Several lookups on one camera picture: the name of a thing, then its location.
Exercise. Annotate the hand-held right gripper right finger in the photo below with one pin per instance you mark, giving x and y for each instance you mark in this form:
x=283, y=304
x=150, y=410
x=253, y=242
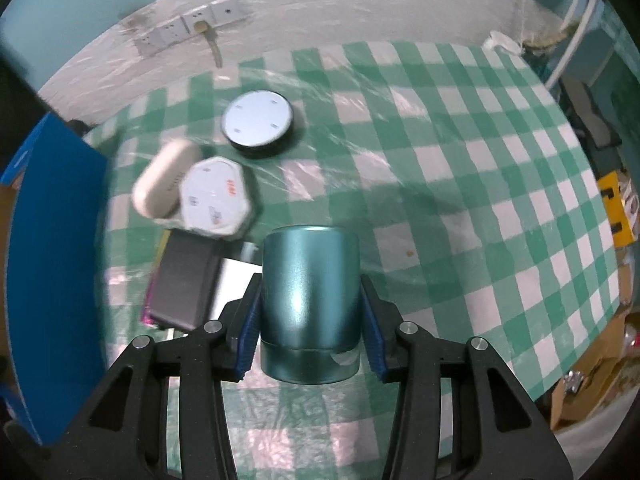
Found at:
x=372, y=335

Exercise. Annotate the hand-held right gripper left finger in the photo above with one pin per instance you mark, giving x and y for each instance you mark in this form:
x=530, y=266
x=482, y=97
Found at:
x=250, y=330

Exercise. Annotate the teal metal cup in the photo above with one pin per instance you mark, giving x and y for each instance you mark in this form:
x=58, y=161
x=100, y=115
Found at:
x=305, y=300

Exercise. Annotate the dark grey power bank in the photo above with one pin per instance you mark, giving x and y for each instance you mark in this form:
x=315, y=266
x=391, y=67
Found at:
x=182, y=280

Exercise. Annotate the white hexagonal box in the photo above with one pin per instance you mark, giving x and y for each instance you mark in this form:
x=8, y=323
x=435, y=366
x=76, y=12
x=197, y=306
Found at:
x=215, y=195

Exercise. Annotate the blue-edged cardboard box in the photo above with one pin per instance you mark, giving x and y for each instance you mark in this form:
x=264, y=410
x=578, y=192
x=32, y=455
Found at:
x=55, y=260

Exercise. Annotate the cream oval case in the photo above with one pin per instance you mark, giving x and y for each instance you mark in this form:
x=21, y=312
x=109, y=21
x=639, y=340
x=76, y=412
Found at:
x=160, y=180

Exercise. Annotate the round black grey-topped disc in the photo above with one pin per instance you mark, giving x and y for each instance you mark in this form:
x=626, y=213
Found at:
x=255, y=120

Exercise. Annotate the open brown carton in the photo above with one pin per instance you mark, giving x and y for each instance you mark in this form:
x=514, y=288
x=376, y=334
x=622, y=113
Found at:
x=595, y=365

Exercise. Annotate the yellow black box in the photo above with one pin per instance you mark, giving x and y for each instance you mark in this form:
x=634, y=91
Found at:
x=616, y=210

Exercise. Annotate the black case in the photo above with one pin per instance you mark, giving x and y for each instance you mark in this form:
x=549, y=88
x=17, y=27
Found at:
x=590, y=112

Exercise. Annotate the white plastic holder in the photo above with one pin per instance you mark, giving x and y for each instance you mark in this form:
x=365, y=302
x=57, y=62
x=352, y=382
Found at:
x=502, y=41

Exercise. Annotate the white pipe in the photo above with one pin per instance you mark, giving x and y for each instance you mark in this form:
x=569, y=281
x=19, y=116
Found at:
x=575, y=35

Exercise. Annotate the white wall socket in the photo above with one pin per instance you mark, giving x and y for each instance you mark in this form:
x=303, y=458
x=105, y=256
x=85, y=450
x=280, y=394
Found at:
x=192, y=17
x=149, y=44
x=175, y=31

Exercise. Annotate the white single-hole wall plate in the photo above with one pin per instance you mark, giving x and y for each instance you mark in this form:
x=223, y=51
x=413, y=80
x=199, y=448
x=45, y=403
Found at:
x=229, y=11

